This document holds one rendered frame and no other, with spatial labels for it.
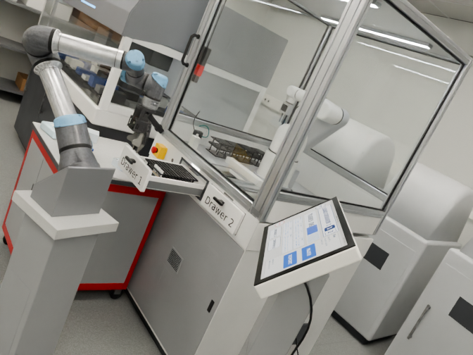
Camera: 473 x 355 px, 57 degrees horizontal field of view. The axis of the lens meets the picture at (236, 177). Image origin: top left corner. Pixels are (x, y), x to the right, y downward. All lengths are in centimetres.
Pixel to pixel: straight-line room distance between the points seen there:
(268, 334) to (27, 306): 90
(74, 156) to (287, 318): 94
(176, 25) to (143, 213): 119
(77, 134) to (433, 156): 399
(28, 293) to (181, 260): 76
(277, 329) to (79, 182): 86
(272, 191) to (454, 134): 339
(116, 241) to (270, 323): 114
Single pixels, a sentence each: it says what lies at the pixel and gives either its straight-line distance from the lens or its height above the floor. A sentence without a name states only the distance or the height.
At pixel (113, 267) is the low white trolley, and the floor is 24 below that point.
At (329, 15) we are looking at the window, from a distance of 190.
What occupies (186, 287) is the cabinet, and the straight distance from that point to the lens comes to 222.
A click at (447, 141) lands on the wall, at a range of 500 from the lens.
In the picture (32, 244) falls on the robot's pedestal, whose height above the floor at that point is 61.
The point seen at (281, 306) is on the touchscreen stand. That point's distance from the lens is 152.
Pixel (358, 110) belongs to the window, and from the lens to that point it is 200.
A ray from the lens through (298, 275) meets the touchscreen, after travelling 127.
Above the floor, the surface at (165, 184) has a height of 87.
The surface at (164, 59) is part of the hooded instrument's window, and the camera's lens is 290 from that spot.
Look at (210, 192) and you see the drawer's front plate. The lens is 209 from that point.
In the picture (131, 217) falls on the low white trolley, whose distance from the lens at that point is 237.
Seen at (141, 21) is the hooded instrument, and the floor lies 148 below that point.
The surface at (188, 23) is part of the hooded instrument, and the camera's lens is 290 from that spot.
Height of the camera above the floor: 152
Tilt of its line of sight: 14 degrees down
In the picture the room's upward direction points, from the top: 24 degrees clockwise
